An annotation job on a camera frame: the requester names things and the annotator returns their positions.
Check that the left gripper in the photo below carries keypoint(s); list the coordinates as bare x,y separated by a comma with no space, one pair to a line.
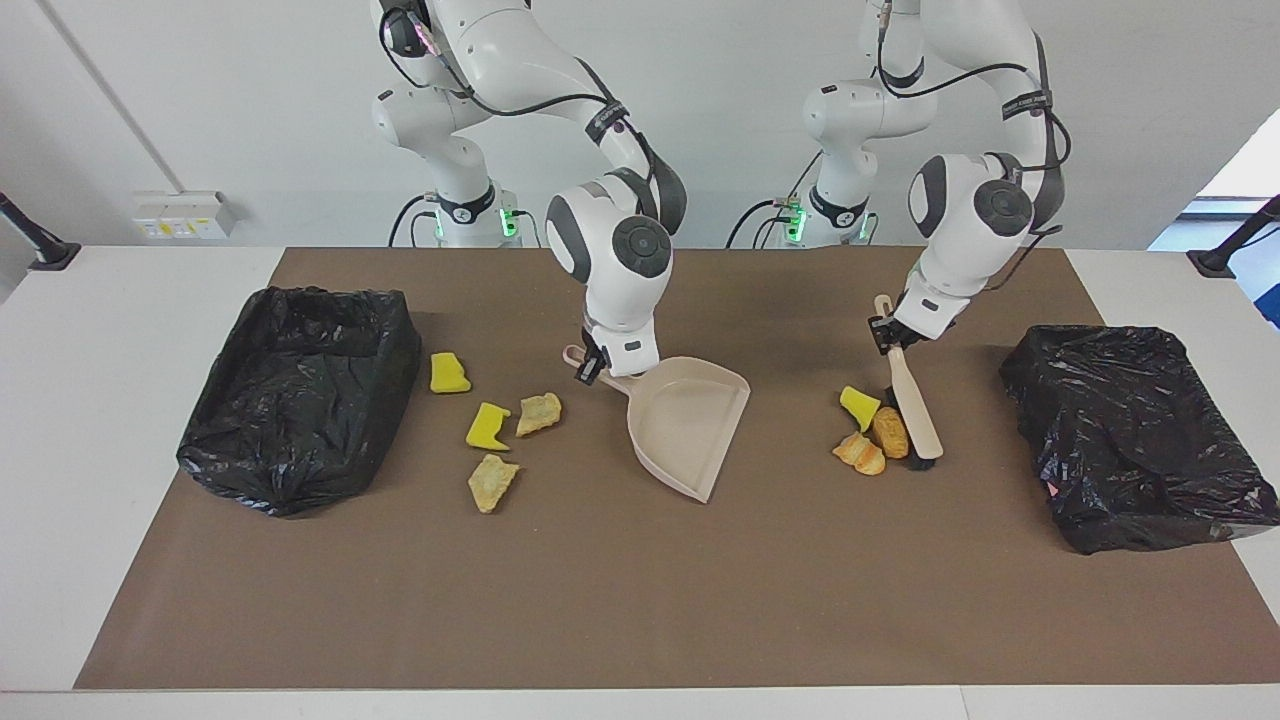
930,300

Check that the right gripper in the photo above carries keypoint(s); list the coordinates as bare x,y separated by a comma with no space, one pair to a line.
625,350

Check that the beige bread chunk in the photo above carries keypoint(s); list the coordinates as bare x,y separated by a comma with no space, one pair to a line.
492,483
538,413

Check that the beige brush with black bristles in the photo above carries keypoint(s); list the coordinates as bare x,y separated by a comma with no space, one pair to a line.
915,410

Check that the yellow sponge piece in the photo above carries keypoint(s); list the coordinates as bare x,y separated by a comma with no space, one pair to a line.
858,405
487,427
449,373

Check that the brown bread roll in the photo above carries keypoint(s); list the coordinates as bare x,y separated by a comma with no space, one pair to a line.
890,432

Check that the beige plastic dustpan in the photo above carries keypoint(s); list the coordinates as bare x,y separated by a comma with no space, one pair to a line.
690,420

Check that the orange striped bread piece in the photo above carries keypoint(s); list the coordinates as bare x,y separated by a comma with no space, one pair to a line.
860,455

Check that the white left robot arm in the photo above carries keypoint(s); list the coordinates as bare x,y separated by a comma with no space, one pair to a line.
980,200

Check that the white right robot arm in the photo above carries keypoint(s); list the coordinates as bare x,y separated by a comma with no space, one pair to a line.
480,60

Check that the black bag lined bin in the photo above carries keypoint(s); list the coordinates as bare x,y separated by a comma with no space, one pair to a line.
1140,440
300,400

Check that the brown table mat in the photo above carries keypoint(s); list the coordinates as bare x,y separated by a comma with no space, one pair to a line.
640,620

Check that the bright window opening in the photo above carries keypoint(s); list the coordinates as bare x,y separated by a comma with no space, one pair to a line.
1240,170

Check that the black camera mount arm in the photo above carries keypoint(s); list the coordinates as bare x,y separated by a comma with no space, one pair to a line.
35,245
1235,245

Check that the white wall socket box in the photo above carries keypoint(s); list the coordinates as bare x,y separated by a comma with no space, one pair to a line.
185,215

